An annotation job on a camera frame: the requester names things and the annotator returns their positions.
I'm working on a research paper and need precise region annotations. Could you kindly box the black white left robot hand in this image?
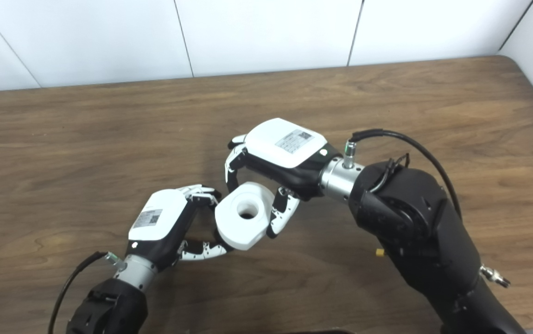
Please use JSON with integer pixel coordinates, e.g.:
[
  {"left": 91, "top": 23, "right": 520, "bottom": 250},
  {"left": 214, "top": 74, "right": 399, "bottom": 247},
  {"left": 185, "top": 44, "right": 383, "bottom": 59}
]
[{"left": 125, "top": 184, "right": 233, "bottom": 272}]

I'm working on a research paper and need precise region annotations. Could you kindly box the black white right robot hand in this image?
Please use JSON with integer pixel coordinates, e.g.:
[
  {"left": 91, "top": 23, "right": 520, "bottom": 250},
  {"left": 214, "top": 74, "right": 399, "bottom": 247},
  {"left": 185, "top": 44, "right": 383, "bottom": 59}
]
[{"left": 224, "top": 118, "right": 344, "bottom": 240}]

